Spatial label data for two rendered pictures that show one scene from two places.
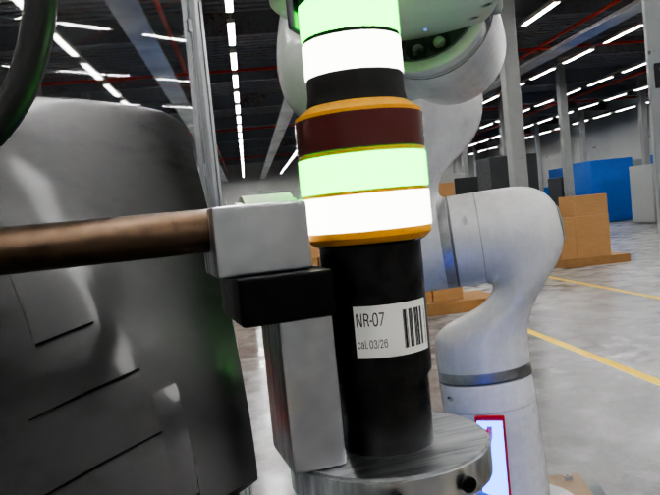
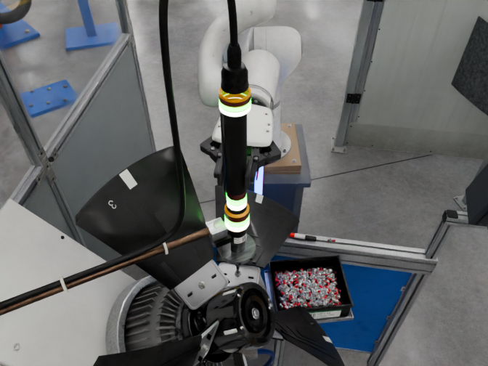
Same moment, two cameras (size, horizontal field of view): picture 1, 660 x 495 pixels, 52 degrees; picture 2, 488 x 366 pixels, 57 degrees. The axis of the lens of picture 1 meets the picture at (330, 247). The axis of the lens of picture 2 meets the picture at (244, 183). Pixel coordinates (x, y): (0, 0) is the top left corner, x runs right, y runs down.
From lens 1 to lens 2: 0.67 m
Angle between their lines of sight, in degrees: 44
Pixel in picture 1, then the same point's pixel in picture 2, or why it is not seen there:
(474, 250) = not seen: hidden behind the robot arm
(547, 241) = (293, 61)
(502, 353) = not seen: hidden behind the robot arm
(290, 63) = (205, 97)
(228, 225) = (214, 236)
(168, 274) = (191, 214)
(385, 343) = (239, 242)
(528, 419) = (276, 121)
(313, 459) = (226, 256)
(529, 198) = (290, 41)
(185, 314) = (197, 224)
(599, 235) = not seen: outside the picture
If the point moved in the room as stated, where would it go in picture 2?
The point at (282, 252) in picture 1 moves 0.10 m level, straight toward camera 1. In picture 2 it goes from (223, 236) to (234, 285)
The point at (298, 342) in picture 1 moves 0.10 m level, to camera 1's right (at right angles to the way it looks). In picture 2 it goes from (224, 245) to (279, 238)
